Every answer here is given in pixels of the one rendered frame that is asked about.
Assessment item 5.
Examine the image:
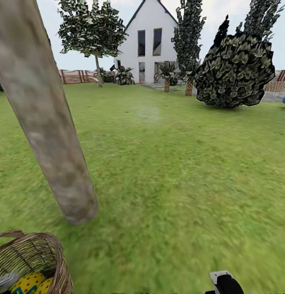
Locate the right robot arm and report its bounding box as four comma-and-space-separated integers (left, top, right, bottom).
205, 271, 244, 294

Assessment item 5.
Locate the easter egg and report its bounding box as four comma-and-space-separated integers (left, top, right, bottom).
11, 272, 46, 294
34, 277, 54, 294

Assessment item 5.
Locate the wicker basket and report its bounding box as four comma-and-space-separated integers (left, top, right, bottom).
0, 229, 74, 294

